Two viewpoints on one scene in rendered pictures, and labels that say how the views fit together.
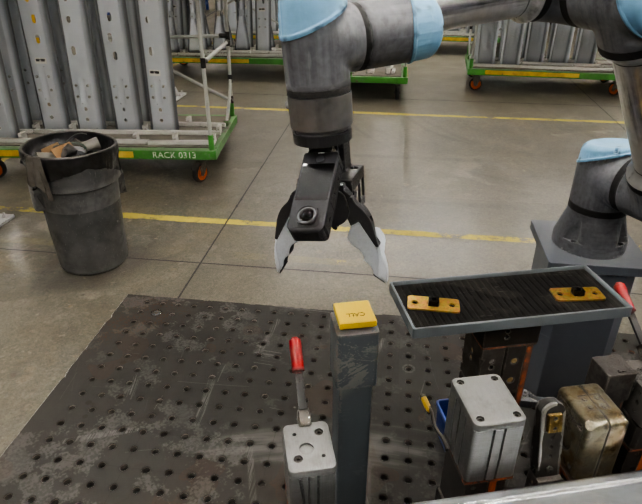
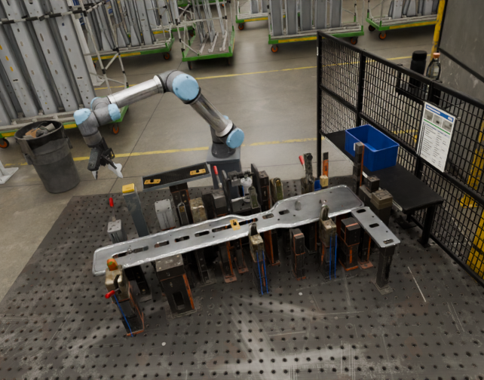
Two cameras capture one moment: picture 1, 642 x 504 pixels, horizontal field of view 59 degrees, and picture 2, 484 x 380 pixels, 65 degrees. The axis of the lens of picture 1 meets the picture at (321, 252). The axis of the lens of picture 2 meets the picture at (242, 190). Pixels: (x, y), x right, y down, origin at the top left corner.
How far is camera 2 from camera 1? 1.28 m
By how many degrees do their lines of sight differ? 5
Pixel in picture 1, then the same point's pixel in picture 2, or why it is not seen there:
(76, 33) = (32, 62)
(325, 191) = (96, 158)
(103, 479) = (67, 257)
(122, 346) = (71, 216)
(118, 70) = (59, 79)
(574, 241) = (215, 152)
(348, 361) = (129, 202)
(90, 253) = (60, 182)
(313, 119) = (89, 141)
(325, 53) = (87, 126)
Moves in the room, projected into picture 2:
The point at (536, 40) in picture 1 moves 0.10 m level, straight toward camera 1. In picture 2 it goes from (306, 17) to (305, 18)
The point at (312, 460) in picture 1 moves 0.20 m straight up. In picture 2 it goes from (114, 228) to (101, 196)
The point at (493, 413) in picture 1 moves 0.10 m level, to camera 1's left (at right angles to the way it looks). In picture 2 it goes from (162, 209) to (142, 212)
